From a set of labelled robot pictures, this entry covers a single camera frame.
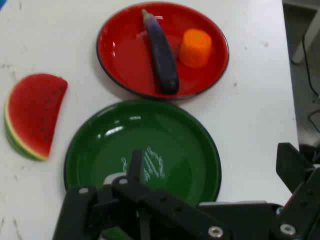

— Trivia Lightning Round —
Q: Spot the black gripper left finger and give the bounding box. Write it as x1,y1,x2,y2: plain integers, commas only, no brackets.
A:
52,149,232,240

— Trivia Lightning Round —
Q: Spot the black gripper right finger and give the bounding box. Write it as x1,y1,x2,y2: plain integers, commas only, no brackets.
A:
269,142,320,240

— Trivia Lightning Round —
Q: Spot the purple toy eggplant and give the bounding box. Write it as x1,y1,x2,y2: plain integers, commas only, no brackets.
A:
141,8,180,95

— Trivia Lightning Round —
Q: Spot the green round plate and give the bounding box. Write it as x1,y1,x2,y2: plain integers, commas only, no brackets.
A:
63,99,222,240

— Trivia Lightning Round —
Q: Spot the red round plate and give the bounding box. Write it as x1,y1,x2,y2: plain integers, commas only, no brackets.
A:
96,1,230,101

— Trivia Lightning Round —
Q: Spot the toy watermelon slice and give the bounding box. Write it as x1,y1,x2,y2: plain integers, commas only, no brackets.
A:
3,73,69,162

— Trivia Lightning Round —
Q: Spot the white furniture leg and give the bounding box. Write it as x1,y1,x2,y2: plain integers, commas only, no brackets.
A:
291,11,320,65

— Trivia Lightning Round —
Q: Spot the orange toy carrot piece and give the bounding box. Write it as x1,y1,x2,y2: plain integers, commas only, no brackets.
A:
178,28,213,69

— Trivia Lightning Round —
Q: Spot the thin black floor cable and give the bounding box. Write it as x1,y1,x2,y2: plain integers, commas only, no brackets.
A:
301,23,320,97

